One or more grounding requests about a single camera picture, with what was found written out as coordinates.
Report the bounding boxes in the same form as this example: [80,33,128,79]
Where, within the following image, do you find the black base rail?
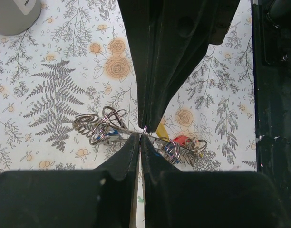
[252,0,291,214]

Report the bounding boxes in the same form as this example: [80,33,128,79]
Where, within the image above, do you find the blue key tag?
[95,130,119,140]

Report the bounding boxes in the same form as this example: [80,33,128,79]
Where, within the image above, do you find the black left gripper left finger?
[0,133,140,228]

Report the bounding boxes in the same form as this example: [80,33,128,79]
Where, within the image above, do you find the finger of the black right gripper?
[146,0,239,128]
[118,0,160,128]

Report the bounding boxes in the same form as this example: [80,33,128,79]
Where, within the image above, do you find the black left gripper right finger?
[140,135,291,228]

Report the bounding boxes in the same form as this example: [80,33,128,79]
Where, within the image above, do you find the grey tape roll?
[0,0,41,36]

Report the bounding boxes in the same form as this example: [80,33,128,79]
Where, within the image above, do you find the red key tag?
[173,135,191,146]

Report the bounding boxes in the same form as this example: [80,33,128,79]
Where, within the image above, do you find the floral table mat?
[0,0,256,174]

